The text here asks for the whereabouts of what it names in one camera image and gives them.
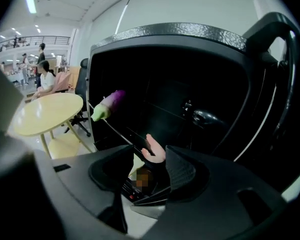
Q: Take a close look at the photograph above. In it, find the wooden board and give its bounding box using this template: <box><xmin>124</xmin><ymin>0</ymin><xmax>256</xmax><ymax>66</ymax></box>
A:
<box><xmin>69</xmin><ymin>66</ymin><xmax>82</xmax><ymax>92</ymax></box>

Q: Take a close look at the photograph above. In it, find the black office chair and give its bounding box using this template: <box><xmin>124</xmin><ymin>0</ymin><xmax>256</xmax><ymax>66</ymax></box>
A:
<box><xmin>63</xmin><ymin>57</ymin><xmax>92</xmax><ymax>138</ymax></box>

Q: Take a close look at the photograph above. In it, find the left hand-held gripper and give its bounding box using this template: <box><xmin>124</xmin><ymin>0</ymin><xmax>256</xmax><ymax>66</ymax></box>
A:
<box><xmin>0</xmin><ymin>54</ymin><xmax>36</xmax><ymax>178</ymax></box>

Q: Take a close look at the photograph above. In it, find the yellow bread item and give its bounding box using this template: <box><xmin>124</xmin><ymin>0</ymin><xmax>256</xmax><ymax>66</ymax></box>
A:
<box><xmin>127</xmin><ymin>156</ymin><xmax>156</xmax><ymax>189</ymax></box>

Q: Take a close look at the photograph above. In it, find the pink cloth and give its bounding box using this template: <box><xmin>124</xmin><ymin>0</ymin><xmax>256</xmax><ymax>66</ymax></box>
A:
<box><xmin>52</xmin><ymin>72</ymin><xmax>72</xmax><ymax>94</ymax></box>

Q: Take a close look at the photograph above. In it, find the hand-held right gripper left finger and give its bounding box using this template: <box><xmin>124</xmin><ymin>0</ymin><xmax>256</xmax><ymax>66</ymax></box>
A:
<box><xmin>88</xmin><ymin>144</ymin><xmax>135</xmax><ymax>234</ymax></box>

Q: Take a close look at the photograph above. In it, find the purple eggplant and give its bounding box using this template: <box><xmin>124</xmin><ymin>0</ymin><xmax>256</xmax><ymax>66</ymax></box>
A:
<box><xmin>90</xmin><ymin>89</ymin><xmax>127</xmax><ymax>122</ymax></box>

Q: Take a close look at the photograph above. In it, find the round wooden table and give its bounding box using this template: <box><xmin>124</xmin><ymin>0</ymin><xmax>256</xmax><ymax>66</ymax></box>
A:
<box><xmin>10</xmin><ymin>92</ymin><xmax>94</xmax><ymax>160</ymax></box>

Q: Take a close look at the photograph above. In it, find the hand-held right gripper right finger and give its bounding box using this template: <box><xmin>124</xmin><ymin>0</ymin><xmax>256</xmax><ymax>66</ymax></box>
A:
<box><xmin>164</xmin><ymin>145</ymin><xmax>211</xmax><ymax>206</ymax></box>

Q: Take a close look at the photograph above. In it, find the black metal railing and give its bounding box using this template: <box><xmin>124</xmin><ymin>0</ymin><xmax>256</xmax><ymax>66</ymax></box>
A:
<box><xmin>0</xmin><ymin>35</ymin><xmax>72</xmax><ymax>54</ymax></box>

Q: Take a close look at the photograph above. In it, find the black mini fridge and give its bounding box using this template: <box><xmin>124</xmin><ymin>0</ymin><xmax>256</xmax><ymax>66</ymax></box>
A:
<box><xmin>85</xmin><ymin>11</ymin><xmax>300</xmax><ymax>209</ymax></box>

